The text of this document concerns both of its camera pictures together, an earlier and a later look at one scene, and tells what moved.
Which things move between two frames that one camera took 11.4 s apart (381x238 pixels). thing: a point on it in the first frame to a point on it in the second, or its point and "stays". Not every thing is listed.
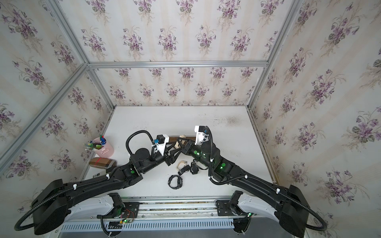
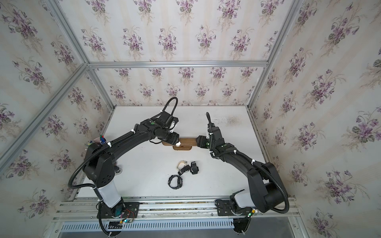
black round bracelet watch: (179, 181) stays
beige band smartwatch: (181, 164) stays
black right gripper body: (191, 148) to (205, 143)
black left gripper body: (167, 159) to (170, 137)
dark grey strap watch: (185, 169) stays
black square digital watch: (194, 168) stays
